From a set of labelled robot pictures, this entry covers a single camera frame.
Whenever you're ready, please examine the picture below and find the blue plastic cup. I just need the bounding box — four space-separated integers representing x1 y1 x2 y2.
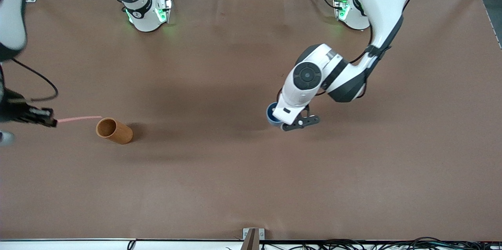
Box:
266 102 284 126

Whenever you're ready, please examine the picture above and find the pink chopstick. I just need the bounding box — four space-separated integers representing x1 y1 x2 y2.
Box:
57 115 103 123

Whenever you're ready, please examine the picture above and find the brown wooden cup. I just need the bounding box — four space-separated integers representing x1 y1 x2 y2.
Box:
95 117 134 145

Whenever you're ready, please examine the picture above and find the brown table mat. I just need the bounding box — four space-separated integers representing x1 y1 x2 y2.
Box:
0 0 502 241

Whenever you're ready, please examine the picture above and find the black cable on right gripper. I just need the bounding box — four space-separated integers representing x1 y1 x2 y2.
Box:
11 58 59 103

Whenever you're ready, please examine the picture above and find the grey metal table bracket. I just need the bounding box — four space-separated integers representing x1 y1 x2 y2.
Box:
242 228 266 241

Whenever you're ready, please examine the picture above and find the brown wooden post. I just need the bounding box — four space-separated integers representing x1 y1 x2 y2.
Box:
240 228 260 250

